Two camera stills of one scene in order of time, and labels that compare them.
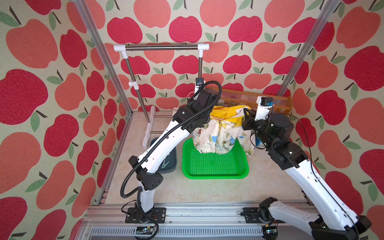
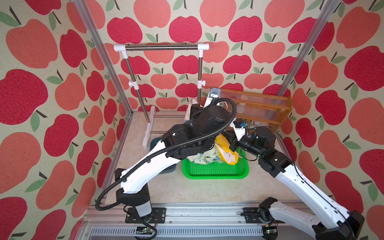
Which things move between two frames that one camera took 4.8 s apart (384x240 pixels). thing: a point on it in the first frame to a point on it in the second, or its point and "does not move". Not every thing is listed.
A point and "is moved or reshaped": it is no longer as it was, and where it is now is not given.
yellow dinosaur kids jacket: (225, 133) is moved or reshaped
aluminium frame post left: (104, 55) does not move
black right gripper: (249, 121) to (233, 145)
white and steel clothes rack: (149, 111) does not move
